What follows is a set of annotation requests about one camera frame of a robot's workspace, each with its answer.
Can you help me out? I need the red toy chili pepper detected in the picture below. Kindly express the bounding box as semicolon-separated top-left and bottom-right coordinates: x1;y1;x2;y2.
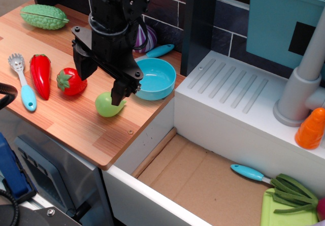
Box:
29;54;51;101

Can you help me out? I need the grey toy faucet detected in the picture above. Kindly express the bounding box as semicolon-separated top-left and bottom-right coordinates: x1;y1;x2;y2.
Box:
273;12;324;126

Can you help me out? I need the light green cutting board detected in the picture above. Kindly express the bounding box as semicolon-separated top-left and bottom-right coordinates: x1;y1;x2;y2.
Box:
260;188;318;226

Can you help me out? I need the white toy sink unit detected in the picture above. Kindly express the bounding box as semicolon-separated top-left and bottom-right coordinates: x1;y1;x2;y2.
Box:
103;52;324;225

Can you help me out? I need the black cable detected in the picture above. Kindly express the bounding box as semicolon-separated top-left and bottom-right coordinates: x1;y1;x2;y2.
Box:
0;82;18;111

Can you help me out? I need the blue handled utensil in sink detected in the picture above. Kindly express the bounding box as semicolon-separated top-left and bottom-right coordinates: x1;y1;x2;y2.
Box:
230;164;271;184

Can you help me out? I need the blue clamp device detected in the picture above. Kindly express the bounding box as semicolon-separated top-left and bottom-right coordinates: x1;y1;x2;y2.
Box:
1;134;37;204

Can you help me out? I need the green toy bitter gourd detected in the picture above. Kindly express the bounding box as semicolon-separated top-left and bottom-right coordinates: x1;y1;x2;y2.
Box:
20;4;69;30

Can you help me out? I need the grey toy oven door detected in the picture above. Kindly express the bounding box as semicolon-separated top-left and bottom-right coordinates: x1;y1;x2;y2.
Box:
14;135;98;223

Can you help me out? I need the red toy strawberry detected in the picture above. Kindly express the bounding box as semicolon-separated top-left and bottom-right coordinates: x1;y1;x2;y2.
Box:
56;68;87;96

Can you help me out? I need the grey blue pasta spoon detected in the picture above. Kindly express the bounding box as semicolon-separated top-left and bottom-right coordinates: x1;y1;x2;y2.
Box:
8;53;37;112

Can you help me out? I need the blue handled utensil behind bowl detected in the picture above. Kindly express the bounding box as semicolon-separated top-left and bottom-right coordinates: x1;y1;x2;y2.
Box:
135;44;175;62

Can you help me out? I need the orange toy carrot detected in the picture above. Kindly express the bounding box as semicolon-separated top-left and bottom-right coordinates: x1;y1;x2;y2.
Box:
295;107;324;149

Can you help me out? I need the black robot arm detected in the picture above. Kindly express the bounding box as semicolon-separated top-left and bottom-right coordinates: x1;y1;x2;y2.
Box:
72;0;150;106

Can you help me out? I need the green toy pear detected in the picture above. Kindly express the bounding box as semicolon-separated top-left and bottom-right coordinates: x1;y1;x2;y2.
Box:
95;91;126;117

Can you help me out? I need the purple striped toy onion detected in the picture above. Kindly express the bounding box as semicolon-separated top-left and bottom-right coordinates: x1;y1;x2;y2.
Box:
133;25;157;53

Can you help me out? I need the pink toy at edge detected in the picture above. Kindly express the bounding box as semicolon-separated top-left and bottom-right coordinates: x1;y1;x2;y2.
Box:
316;198;325;221

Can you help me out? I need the teal toy cabinet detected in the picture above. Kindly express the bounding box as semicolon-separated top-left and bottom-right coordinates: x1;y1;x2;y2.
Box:
246;0;324;69

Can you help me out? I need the blue plastic bowl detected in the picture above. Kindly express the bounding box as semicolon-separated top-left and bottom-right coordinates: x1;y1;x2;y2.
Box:
136;58;177;101

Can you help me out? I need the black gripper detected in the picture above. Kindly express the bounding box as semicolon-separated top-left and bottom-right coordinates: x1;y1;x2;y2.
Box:
72;26;143;106

